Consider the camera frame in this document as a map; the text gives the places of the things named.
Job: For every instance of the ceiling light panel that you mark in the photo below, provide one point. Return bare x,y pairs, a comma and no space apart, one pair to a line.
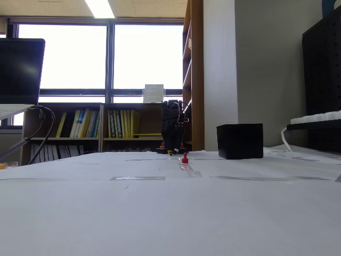
100,8

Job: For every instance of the yellow leaning book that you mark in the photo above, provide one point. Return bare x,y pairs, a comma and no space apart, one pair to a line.
61,124

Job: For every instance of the tall wooden bookshelf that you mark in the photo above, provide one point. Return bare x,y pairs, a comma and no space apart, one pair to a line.
197,80

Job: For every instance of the black orange robot base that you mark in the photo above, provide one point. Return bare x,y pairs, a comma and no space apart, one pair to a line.
160,150

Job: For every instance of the laptop computer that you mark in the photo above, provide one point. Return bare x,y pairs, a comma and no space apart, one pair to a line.
20,72

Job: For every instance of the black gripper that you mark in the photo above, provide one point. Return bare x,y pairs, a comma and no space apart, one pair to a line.
170,131

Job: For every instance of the dark blue container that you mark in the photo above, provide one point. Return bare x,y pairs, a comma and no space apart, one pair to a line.
329,6

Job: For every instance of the yellow flat rod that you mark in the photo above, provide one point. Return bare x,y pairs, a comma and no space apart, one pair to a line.
147,134

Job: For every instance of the yellow paperback book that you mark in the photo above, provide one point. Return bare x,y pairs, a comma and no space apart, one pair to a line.
86,122

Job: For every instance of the wide yellow binder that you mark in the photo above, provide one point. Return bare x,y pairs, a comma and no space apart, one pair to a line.
135,122

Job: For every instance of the low wooden bookshelf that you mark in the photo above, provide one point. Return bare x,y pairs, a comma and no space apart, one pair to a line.
61,141
149,120

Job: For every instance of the white power strip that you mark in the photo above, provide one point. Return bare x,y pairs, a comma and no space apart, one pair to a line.
317,117

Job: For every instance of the black pegboard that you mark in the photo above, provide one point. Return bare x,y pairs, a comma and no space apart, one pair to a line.
323,69

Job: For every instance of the black power strip tray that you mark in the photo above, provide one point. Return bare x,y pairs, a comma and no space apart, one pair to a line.
314,126

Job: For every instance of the small red pawn piece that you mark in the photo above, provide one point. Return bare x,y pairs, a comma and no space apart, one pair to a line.
185,159

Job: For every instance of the dark window frame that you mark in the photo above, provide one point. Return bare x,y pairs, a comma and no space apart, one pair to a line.
109,61

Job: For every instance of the clear tape strip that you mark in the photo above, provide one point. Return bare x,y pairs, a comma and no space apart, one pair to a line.
137,178
269,178
186,167

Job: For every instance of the small orange object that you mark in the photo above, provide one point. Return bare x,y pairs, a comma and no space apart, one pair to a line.
2,166

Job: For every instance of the black square tray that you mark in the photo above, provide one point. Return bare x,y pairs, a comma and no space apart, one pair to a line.
239,141

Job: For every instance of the white paper table cover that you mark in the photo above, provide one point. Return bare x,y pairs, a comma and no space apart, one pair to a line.
160,213

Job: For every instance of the white blue paperback book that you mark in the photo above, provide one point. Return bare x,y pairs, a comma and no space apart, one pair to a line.
76,123

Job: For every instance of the framed white paper sign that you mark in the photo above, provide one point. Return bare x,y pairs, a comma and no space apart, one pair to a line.
153,93

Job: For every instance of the green white paperback book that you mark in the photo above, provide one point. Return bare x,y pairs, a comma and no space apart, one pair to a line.
94,126

